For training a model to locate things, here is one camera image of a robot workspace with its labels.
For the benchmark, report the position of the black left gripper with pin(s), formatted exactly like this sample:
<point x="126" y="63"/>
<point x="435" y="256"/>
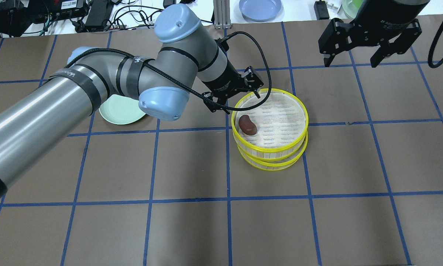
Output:
<point x="225" y="81"/>

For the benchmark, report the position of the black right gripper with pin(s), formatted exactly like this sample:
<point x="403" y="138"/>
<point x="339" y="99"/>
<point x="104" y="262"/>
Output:
<point x="385" y="18"/>

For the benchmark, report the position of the dark red bun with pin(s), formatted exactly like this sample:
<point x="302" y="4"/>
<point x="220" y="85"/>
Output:
<point x="247" y="126"/>

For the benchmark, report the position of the yellow steamer basket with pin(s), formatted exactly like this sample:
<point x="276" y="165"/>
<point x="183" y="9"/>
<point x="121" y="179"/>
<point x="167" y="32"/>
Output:
<point x="277" y="164"/>

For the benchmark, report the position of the yellow steamer basket side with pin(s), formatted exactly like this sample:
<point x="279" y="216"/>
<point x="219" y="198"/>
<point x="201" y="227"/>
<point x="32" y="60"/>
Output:
<point x="282" y="122"/>

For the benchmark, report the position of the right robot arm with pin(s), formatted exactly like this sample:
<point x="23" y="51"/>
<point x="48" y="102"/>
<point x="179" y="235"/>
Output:
<point x="394" y="3"/>

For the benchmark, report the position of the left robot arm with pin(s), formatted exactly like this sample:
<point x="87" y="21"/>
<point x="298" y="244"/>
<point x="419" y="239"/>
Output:
<point x="189" y="62"/>

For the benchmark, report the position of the clear green bowl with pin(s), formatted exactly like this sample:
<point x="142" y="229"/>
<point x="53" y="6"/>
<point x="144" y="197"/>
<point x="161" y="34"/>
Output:
<point x="351" y="7"/>

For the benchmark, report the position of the black power adapter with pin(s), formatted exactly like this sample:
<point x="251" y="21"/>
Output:
<point x="321" y="10"/>

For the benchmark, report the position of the blue plate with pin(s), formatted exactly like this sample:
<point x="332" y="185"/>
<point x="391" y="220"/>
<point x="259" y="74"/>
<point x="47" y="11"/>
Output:
<point x="260" y="10"/>

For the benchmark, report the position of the light green plate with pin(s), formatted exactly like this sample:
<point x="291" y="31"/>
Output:
<point x="121" y="110"/>

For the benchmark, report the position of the aluminium frame post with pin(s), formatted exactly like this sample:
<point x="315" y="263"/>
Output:
<point x="221" y="14"/>

